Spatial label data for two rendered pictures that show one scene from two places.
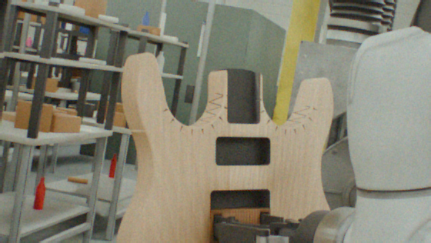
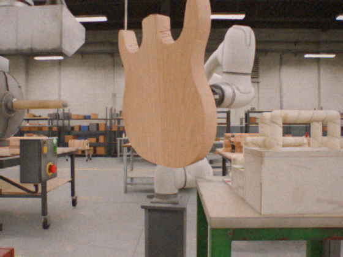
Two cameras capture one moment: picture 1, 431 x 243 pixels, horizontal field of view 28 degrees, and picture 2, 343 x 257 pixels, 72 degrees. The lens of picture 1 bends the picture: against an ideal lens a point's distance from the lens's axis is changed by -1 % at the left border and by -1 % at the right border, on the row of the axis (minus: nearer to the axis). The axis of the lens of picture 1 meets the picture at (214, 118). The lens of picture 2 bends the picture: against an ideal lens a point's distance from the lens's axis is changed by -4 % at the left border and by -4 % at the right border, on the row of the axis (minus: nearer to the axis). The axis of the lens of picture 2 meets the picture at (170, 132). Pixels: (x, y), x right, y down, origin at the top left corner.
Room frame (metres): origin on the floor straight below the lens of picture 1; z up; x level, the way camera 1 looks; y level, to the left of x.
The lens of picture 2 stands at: (1.28, 0.61, 1.15)
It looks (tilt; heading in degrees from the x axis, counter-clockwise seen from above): 0 degrees down; 261
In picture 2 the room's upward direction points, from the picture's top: straight up
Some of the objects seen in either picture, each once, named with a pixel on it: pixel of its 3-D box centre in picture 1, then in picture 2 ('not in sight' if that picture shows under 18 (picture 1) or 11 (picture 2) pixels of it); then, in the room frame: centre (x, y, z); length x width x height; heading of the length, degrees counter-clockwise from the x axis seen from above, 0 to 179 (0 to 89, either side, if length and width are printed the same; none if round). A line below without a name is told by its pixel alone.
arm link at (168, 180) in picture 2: not in sight; (168, 174); (1.04, -0.96, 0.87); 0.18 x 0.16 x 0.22; 9
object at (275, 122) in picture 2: not in sight; (275, 133); (0.89, 0.01, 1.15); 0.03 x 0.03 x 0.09
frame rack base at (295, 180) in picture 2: not in sight; (296, 177); (0.80, -0.02, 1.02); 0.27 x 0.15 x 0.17; 172
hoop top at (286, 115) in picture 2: not in sight; (305, 115); (0.81, 0.02, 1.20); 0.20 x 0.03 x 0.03; 171
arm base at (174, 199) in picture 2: not in sight; (163, 195); (1.07, -0.97, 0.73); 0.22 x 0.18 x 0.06; 161
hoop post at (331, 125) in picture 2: not in sight; (333, 133); (0.73, 0.04, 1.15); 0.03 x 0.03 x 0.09
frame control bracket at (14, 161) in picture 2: not in sight; (14, 161); (1.80, -0.53, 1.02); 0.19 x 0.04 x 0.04; 79
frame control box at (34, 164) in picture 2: not in sight; (22, 166); (1.79, -0.59, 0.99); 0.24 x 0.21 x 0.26; 169
